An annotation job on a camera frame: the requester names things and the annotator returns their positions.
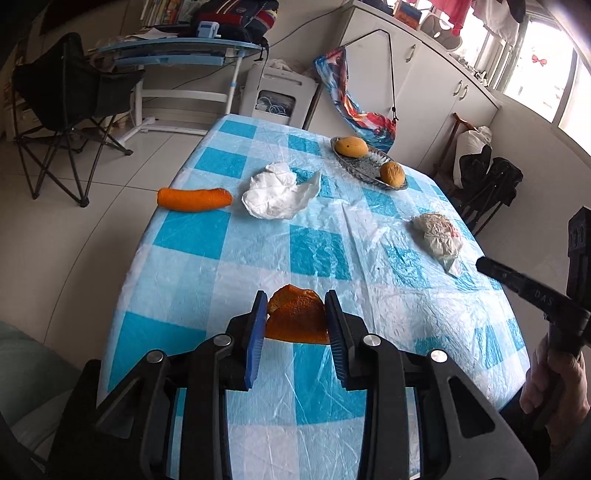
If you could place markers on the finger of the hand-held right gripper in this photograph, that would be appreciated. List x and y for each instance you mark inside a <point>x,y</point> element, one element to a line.
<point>521,288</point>

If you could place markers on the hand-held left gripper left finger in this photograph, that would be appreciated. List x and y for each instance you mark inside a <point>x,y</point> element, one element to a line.
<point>254,341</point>

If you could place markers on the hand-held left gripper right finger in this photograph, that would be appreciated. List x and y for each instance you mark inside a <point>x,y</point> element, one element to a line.
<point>337,341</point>

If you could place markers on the orange peel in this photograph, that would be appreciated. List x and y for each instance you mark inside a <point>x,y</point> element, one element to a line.
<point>295,318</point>

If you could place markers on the translucent plastic bag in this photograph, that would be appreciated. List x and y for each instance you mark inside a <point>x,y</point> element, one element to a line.
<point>436,235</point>

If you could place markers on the white plastic bag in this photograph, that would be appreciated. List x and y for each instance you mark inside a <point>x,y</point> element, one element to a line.
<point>272,196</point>

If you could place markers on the orange carrot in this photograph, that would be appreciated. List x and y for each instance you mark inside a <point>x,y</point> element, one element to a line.
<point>194,199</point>

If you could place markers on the person's right hand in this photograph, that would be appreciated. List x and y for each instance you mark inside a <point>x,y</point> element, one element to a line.
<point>535,383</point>

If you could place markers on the blue white checkered tablecloth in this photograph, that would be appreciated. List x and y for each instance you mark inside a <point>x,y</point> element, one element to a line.
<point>323,244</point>

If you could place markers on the white sack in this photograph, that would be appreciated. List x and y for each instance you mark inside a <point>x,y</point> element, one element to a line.
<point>471,143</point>

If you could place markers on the round orange fruit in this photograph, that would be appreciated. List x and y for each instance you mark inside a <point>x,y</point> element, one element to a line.
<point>392,173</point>

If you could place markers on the glass fruit plate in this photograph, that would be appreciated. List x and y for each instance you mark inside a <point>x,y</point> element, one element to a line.
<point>369,167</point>

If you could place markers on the dark wooden chair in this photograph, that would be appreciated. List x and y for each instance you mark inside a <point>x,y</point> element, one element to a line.
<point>455,123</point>

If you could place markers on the yellow mango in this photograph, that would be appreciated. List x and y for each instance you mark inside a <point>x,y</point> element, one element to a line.
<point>351,146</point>

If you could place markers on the window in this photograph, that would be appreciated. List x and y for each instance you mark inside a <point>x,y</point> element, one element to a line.
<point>545,69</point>

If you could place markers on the white cabinet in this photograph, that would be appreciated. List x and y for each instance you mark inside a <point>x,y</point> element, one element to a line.
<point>429,92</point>

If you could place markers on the red bow window sticker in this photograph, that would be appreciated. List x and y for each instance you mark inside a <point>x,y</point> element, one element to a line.
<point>539,59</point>

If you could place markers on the row of small grey items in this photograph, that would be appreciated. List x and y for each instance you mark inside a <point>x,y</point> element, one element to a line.
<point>468,69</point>

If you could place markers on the grey green sofa cushion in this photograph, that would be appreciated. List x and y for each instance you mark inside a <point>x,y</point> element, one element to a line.
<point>27,369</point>

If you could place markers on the white plastic stool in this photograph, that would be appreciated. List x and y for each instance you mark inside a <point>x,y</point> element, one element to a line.
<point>277,78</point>

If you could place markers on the round patterned cushion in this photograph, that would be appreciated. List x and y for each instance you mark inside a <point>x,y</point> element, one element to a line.
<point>441,32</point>

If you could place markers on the white hanging garment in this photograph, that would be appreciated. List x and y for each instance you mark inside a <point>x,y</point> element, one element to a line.
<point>496,18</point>

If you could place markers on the red hanging garment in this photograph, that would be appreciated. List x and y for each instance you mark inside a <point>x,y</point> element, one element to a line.
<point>450,14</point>

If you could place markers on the colourful box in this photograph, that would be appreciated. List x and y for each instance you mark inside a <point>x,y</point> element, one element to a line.
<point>408,14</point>

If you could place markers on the blue white study desk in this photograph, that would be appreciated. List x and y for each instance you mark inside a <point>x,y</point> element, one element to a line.
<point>184,46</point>

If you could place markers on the small blue desk device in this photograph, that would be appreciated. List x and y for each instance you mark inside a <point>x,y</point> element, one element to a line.
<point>207,28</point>

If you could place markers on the dark striped backpack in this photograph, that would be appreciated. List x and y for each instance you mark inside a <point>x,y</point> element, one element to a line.
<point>231,23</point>

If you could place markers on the black folding camp chair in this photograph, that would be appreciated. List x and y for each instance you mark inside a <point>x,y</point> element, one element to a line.
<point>60,87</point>

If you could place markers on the loose white papers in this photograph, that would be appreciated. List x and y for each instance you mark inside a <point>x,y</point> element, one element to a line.
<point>152,33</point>

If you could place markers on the row of books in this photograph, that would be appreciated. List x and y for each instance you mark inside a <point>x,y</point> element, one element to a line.
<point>171,9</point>

